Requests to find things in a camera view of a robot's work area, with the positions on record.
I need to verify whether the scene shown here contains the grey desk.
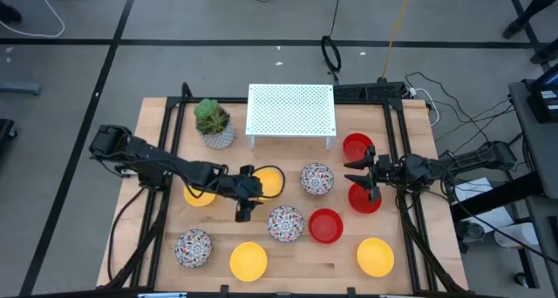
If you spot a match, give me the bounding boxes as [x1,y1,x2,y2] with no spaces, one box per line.
[507,79,558,201]

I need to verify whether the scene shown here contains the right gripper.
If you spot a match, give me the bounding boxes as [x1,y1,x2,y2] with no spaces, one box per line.
[343,145,406,203]

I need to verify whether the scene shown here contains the white perforated metal shelf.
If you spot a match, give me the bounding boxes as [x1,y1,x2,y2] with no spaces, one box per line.
[244,83,337,151]

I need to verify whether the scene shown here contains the floral patterned mini bowl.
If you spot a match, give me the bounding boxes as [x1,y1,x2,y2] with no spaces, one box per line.
[267,205,305,244]
[174,228,214,269]
[299,161,336,197]

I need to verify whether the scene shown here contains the grey white triangle-pattern pot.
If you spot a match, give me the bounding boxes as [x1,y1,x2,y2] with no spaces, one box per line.
[201,119,237,151]

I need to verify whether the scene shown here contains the yellow plastic mini bowl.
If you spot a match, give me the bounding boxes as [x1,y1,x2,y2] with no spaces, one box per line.
[356,237,396,278]
[229,241,269,283]
[182,184,218,208]
[250,166,285,202]

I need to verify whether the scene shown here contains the black cable bundle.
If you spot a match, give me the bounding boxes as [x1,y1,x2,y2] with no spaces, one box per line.
[404,71,516,143]

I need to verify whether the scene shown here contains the black coiled cable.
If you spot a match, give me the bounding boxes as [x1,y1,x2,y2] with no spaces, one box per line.
[320,0,344,84]

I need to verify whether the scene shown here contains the white floor cable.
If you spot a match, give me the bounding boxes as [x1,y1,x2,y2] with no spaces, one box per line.
[0,0,67,39]

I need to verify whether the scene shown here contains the green succulent plant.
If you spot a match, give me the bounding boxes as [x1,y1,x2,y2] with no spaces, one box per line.
[193,98,230,136]

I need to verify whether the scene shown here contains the white plug cable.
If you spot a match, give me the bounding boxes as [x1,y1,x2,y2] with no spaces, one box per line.
[408,87,441,127]

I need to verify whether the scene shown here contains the red plastic mini bowl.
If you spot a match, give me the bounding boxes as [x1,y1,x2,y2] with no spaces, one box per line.
[308,207,344,245]
[342,132,375,163]
[347,182,384,215]

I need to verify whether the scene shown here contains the black perforated box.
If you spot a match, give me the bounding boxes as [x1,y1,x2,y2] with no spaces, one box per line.
[333,81,409,101]

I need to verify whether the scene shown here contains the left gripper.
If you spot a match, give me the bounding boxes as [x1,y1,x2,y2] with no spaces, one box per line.
[217,164,265,223]

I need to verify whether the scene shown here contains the black aluminium table frame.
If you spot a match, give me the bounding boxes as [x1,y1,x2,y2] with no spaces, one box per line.
[102,82,470,298]

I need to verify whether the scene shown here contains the white paper sheets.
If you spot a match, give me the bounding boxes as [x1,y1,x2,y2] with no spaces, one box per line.
[452,177,516,230]

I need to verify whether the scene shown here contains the person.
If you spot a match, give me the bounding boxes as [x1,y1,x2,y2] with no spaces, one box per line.
[529,38,558,66]
[500,0,558,40]

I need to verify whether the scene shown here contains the yellow hanging cable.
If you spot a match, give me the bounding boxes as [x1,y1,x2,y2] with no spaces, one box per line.
[381,0,416,80]

